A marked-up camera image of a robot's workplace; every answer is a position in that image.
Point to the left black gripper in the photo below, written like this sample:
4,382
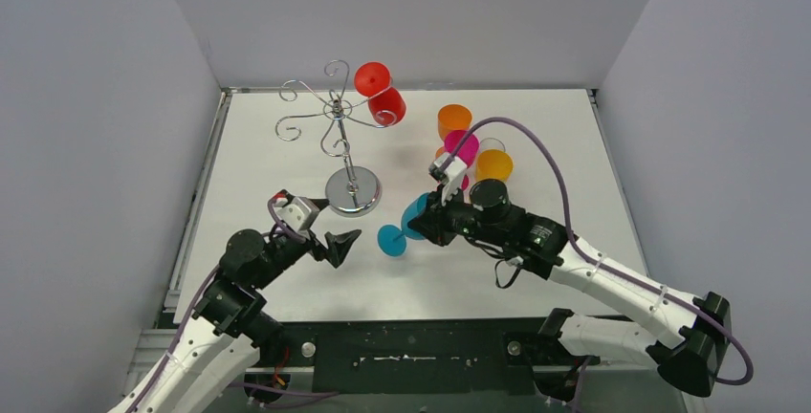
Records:
320,248

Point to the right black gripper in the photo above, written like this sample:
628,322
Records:
440,231

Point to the blue wine glass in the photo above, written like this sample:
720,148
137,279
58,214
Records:
392,239

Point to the magenta wine glass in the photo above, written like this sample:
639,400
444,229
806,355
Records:
469,148

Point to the yellow wine glass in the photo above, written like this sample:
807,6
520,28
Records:
493,164

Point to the clear patterned wine glass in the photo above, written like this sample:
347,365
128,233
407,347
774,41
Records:
487,144

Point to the orange wine glass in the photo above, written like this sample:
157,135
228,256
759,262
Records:
452,120

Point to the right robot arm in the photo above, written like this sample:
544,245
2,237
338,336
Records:
682,336

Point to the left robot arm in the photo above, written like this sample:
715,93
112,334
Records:
225,329

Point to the chrome wine glass rack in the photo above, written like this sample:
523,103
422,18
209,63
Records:
352,191

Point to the red wine glass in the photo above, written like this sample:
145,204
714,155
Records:
373,81

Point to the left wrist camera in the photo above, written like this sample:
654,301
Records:
292,219

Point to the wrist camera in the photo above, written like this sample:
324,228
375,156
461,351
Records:
292,219
449,172

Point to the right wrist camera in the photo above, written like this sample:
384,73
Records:
449,172

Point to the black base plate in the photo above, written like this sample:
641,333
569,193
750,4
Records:
423,357

